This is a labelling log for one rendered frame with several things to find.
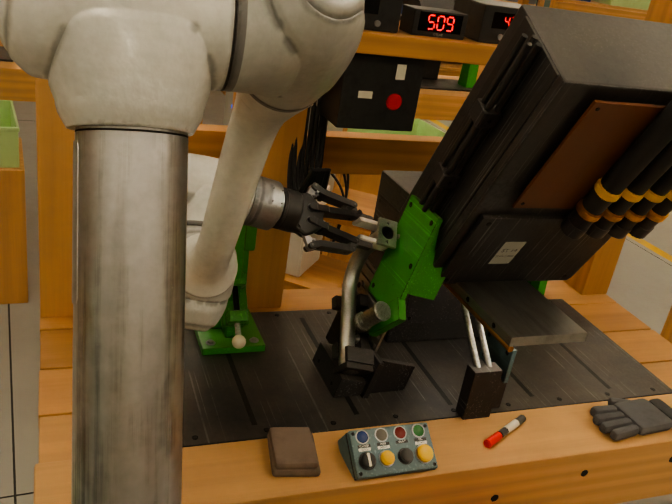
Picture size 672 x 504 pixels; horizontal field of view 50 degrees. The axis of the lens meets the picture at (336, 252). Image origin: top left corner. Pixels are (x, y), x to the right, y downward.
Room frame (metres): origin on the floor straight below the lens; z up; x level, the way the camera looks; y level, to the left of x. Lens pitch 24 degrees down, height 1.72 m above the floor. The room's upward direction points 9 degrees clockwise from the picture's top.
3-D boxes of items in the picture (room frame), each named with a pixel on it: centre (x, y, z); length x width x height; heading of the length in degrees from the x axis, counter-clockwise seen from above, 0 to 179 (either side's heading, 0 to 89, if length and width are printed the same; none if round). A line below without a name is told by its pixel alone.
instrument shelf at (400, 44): (1.58, -0.09, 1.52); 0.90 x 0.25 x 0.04; 114
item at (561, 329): (1.29, -0.31, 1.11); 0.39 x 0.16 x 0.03; 24
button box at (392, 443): (1.00, -0.14, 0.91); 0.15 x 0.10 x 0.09; 114
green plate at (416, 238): (1.26, -0.16, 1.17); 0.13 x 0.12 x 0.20; 114
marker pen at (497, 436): (1.12, -0.37, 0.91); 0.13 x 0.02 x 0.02; 140
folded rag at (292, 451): (0.96, 0.02, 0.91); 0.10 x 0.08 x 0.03; 14
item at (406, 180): (1.52, -0.24, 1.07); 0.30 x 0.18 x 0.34; 114
